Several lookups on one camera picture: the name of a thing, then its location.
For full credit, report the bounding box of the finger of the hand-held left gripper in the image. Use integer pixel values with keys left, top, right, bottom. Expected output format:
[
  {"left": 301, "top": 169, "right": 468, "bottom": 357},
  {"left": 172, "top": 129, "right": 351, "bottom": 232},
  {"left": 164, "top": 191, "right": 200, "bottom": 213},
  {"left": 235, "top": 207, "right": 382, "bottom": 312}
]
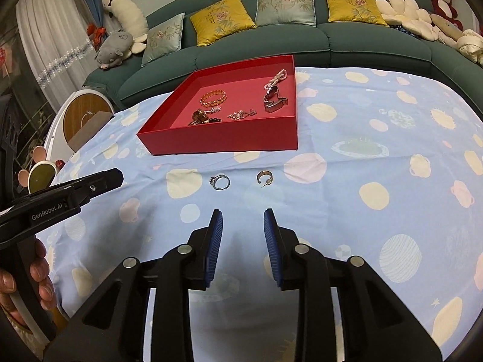
[
  {"left": 50, "top": 168, "right": 125, "bottom": 209},
  {"left": 43, "top": 208, "right": 224, "bottom": 362}
]

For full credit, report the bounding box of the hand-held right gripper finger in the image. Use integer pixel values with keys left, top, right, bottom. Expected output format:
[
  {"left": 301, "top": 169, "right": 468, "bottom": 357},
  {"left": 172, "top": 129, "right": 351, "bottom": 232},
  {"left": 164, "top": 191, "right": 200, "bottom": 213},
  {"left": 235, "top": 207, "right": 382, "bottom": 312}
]
[{"left": 263, "top": 208, "right": 443, "bottom": 362}]

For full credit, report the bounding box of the silver ring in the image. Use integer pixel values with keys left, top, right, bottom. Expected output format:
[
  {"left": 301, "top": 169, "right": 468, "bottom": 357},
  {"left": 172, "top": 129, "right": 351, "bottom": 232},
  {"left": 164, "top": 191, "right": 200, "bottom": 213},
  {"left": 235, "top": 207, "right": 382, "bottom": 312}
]
[{"left": 209, "top": 175, "right": 231, "bottom": 191}]

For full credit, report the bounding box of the red cardboard box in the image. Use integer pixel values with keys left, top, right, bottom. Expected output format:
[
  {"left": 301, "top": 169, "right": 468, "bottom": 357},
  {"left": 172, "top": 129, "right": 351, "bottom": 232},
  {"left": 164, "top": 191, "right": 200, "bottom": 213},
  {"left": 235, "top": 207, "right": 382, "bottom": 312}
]
[{"left": 136, "top": 54, "right": 300, "bottom": 155}]

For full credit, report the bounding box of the gold wristwatch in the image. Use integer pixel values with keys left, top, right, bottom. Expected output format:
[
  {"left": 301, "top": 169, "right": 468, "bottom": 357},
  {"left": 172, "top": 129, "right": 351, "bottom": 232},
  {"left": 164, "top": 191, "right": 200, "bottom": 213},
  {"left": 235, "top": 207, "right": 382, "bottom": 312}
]
[{"left": 187, "top": 109, "right": 209, "bottom": 126}]

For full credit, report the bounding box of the gold chain-link bracelet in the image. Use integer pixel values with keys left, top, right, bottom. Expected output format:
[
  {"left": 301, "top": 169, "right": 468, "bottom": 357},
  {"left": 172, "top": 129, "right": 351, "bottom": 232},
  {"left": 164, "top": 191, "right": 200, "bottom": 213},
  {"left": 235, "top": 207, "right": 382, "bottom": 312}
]
[{"left": 200, "top": 89, "right": 228, "bottom": 107}]

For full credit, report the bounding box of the silver wristwatch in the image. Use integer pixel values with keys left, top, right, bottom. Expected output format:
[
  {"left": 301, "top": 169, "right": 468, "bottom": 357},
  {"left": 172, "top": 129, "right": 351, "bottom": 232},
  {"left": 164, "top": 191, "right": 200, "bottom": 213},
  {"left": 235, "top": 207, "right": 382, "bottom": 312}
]
[{"left": 263, "top": 85, "right": 289, "bottom": 113}]

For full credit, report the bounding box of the pearl bracelet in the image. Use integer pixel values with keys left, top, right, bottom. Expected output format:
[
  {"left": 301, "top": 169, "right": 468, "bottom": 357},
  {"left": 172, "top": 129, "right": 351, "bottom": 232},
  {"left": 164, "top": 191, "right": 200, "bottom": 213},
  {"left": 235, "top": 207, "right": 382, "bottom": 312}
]
[{"left": 264, "top": 68, "right": 288, "bottom": 91}]

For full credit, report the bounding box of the person's left hand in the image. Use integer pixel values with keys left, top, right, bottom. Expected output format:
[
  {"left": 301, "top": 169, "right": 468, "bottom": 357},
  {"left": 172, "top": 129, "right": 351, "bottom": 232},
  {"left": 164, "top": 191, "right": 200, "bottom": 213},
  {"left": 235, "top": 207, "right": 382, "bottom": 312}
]
[{"left": 0, "top": 238, "right": 56, "bottom": 327}]

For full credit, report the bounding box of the white round wooden-disc appliance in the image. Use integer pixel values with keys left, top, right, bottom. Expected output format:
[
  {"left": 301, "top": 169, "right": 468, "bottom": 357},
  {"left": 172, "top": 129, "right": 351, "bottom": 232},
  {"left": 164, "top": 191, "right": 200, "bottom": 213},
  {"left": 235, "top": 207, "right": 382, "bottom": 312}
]
[{"left": 44, "top": 87, "right": 115, "bottom": 164}]

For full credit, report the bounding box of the blue planet-print tablecloth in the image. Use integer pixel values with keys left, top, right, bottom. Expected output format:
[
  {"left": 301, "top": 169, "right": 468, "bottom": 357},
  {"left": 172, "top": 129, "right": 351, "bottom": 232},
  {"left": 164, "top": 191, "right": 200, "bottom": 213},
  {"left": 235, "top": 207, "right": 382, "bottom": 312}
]
[{"left": 36, "top": 67, "right": 483, "bottom": 362}]

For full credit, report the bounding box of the dark glass cabinet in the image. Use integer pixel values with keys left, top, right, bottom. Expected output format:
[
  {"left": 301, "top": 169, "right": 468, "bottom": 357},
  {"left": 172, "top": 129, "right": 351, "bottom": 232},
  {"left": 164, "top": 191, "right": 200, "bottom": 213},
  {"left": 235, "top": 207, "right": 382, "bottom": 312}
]
[{"left": 0, "top": 26, "right": 54, "bottom": 200}]

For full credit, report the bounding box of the grey pig plush toy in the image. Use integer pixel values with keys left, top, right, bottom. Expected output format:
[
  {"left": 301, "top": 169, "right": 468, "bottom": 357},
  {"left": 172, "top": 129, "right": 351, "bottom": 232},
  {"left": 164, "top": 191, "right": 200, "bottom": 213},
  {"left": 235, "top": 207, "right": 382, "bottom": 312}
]
[{"left": 94, "top": 30, "right": 135, "bottom": 72}]

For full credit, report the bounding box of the red bow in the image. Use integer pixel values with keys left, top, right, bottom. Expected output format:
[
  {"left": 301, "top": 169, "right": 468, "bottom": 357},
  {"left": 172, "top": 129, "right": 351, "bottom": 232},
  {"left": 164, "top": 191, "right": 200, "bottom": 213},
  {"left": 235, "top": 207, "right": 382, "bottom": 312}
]
[{"left": 86, "top": 23, "right": 105, "bottom": 46}]

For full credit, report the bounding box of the white sheer curtain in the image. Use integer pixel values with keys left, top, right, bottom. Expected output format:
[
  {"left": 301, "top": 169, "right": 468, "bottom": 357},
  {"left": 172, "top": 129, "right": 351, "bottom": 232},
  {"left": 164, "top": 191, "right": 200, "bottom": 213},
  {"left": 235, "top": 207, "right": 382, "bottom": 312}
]
[{"left": 15, "top": 0, "right": 103, "bottom": 103}]

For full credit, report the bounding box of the grey-green embroidered cushion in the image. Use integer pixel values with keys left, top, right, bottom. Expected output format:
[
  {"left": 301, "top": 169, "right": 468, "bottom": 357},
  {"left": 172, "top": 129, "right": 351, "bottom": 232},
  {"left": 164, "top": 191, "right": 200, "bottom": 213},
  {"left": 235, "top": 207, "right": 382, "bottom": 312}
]
[
  {"left": 141, "top": 12, "right": 187, "bottom": 68},
  {"left": 254, "top": 0, "right": 317, "bottom": 27}
]

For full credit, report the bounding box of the white cow plush toy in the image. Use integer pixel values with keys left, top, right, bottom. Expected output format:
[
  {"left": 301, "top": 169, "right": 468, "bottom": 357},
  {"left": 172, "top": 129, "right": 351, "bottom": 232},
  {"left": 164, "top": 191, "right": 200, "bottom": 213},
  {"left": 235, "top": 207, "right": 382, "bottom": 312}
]
[{"left": 101, "top": 0, "right": 149, "bottom": 54}]

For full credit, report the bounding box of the dark green sofa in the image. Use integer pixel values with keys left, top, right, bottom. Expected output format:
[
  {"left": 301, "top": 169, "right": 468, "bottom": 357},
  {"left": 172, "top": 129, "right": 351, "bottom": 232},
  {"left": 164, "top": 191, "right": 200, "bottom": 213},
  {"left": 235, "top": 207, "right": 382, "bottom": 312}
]
[{"left": 82, "top": 0, "right": 483, "bottom": 111}]

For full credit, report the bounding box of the yellow embroidered cushion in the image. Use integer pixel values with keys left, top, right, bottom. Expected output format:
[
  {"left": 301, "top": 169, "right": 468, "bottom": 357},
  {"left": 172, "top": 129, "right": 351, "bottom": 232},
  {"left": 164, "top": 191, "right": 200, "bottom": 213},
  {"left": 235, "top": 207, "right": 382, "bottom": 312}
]
[
  {"left": 321, "top": 0, "right": 389, "bottom": 27},
  {"left": 189, "top": 0, "right": 257, "bottom": 47}
]

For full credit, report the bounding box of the dark patterned cloth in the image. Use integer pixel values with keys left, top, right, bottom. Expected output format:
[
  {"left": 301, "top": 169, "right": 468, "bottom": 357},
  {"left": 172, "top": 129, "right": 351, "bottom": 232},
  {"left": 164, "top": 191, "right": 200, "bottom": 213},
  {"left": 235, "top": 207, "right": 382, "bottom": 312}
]
[{"left": 390, "top": 24, "right": 420, "bottom": 37}]

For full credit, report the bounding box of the cream flower-shaped cushion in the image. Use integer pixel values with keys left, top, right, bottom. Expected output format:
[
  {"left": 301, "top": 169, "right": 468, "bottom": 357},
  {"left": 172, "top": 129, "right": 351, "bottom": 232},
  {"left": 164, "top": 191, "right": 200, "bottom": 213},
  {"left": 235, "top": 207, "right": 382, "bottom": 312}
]
[{"left": 375, "top": 0, "right": 440, "bottom": 41}]

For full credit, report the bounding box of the brown plush pillow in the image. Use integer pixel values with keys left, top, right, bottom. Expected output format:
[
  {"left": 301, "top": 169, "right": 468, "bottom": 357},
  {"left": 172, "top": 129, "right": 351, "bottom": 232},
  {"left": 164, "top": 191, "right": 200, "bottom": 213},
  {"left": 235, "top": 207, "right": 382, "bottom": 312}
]
[{"left": 430, "top": 14, "right": 463, "bottom": 40}]

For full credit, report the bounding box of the cream bundled blanket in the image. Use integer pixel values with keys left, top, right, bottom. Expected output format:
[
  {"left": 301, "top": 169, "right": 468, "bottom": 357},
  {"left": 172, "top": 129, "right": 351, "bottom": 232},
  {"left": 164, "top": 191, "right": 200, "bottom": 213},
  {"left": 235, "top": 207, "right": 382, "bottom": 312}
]
[{"left": 438, "top": 28, "right": 483, "bottom": 65}]

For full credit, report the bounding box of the red monkey plush toy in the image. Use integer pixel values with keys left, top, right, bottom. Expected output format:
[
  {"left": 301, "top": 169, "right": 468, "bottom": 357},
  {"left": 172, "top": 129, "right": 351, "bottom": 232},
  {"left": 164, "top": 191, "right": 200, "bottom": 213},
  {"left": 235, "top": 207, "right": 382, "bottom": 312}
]
[{"left": 422, "top": 0, "right": 463, "bottom": 31}]

